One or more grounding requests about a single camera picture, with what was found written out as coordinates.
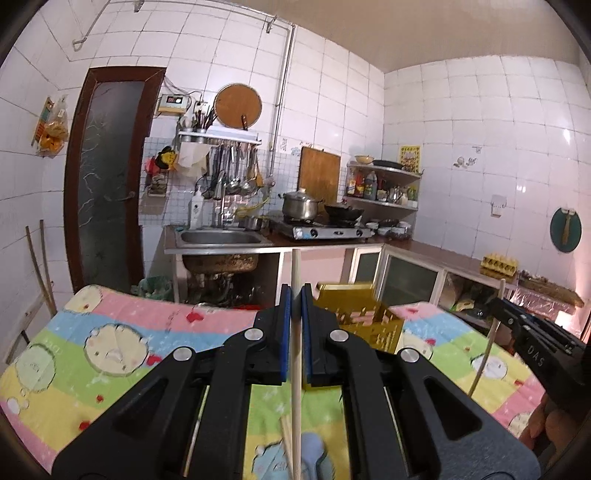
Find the rectangular wooden cutting board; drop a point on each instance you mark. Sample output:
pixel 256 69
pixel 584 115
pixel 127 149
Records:
pixel 319 173

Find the person's right hand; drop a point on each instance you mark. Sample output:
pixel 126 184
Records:
pixel 554 429

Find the gas stove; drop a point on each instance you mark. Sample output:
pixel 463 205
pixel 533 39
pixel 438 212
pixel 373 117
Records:
pixel 323 230

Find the green trash bag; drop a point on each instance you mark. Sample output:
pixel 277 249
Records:
pixel 154 288

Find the steel sink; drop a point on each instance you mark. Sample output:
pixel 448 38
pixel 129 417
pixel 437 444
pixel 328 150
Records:
pixel 219 237

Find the row of hanging ladles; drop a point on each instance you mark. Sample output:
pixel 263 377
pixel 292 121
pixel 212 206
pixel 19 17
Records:
pixel 235 170

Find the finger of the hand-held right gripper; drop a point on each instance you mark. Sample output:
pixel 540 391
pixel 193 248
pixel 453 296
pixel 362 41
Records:
pixel 496 309

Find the steel wall rack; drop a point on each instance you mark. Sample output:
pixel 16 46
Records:
pixel 217 136

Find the steel corner shelf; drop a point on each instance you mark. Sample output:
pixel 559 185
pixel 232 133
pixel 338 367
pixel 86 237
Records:
pixel 392 171

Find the black wok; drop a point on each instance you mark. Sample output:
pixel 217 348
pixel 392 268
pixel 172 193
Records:
pixel 344 212

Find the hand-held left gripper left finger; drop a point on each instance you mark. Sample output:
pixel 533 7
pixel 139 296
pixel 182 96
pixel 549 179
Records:
pixel 285 332

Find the small steel bowl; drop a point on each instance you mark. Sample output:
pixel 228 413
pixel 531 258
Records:
pixel 256 223

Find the yellow egg tray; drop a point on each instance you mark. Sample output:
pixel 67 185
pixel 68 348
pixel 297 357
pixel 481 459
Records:
pixel 498 265

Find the blue spoon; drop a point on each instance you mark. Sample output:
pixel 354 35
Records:
pixel 316 457

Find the round wooden cutting board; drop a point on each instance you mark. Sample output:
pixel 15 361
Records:
pixel 238 105

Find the beige bowl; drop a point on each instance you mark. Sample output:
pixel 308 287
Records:
pixel 364 159

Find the green round wall hanging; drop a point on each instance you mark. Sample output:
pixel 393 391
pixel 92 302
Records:
pixel 556 230

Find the kitchen cabinet with glass doors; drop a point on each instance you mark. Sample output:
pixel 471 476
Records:
pixel 408 277

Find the wall sticker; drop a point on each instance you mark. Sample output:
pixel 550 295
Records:
pixel 464 162

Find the white hanging cloth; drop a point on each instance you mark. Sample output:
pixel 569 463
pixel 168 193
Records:
pixel 191 159

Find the yellow wall poster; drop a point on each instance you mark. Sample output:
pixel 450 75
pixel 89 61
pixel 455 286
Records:
pixel 410 158

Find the white wall socket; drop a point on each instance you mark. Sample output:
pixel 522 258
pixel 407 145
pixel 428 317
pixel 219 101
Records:
pixel 497 205

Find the bamboo stick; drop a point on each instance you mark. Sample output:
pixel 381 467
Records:
pixel 47 263
pixel 39 272

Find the grey wall pipe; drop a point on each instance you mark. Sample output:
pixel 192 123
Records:
pixel 282 92

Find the cartoon printed blanket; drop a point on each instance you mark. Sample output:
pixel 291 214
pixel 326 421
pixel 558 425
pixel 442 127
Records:
pixel 115 332

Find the steel faucet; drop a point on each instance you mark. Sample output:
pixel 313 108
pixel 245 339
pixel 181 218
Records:
pixel 222 213

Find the brown framed glass door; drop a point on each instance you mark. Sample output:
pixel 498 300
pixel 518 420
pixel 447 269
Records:
pixel 111 184

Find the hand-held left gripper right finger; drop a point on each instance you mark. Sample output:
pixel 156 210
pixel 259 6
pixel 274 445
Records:
pixel 307 332

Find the white detergent bottle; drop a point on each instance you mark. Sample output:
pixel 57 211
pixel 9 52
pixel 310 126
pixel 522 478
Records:
pixel 196 211

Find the white wall control box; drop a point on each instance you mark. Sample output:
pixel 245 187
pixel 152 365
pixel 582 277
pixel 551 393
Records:
pixel 171 104

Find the row of condiment bottles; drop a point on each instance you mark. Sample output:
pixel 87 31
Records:
pixel 369 184

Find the hanging snack bag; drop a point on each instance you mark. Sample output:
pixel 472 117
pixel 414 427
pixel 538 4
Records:
pixel 51 129

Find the yellow slotted utensil holder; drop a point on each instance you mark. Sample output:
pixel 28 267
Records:
pixel 364 314

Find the black pan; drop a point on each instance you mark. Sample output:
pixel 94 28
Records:
pixel 388 163

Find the steel pot with lid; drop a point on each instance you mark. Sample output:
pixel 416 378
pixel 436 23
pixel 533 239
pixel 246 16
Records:
pixel 300 205

